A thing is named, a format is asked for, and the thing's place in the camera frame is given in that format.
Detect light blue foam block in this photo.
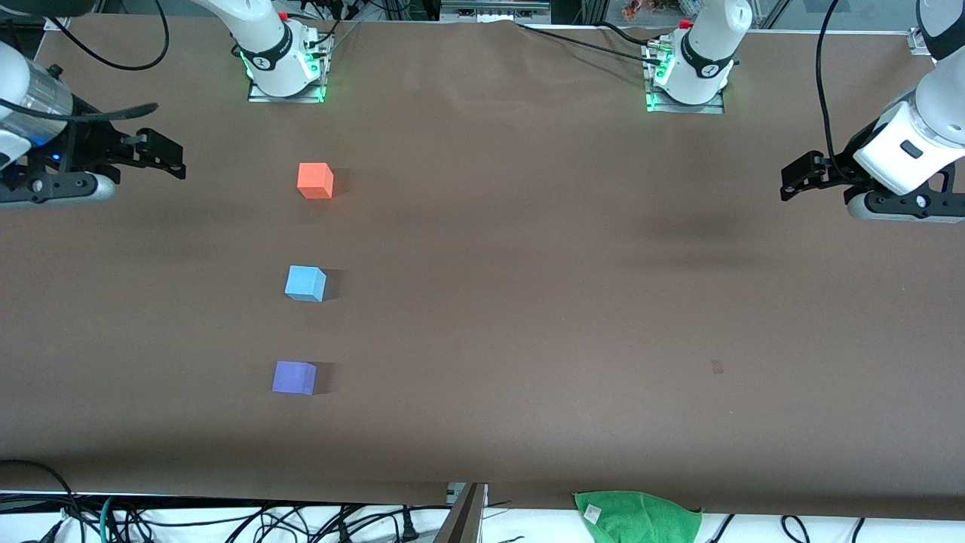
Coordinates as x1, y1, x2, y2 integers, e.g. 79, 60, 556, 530
284, 265, 328, 303

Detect orange foam block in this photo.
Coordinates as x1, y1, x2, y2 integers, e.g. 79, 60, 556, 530
297, 162, 335, 200

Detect purple foam block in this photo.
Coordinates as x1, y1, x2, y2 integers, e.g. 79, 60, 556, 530
272, 360, 318, 396

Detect grey equipment box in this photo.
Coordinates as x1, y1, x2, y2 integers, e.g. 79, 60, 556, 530
440, 0, 552, 24

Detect green microfibre cloth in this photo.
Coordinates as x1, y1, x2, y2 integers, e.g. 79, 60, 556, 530
573, 491, 703, 543

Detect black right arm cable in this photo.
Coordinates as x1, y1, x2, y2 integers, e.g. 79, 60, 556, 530
0, 0, 169, 121

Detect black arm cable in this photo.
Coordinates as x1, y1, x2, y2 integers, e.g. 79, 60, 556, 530
0, 0, 169, 121
816, 0, 856, 167

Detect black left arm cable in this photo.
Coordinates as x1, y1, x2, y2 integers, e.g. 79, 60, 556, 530
816, 0, 856, 167

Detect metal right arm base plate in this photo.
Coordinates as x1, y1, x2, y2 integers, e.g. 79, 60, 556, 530
247, 34, 328, 104

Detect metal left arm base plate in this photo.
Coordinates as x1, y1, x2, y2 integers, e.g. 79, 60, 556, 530
645, 41, 726, 115

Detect black cable on table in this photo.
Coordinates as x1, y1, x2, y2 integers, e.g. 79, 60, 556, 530
516, 21, 666, 67

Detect black looped floor cable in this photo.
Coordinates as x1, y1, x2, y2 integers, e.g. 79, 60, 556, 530
0, 459, 85, 543

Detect teal cable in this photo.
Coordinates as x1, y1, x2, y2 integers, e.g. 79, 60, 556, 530
96, 495, 123, 543

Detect black tangled cable bundle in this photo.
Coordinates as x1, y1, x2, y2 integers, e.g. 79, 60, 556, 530
121, 502, 453, 543

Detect grey metal post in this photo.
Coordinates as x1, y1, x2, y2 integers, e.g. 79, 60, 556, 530
435, 483, 488, 543

